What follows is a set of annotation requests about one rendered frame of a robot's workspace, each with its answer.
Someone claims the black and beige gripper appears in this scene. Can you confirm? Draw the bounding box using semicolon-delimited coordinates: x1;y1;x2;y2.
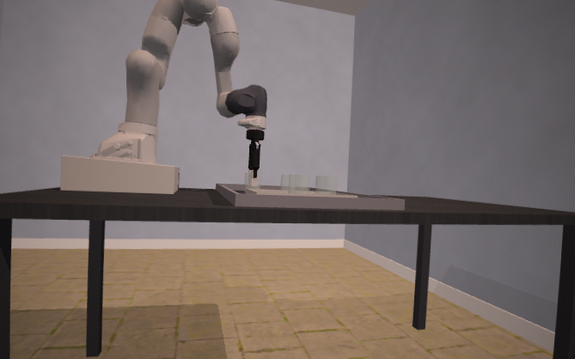
246;130;265;186

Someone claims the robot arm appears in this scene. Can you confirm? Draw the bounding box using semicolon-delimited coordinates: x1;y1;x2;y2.
90;0;267;164

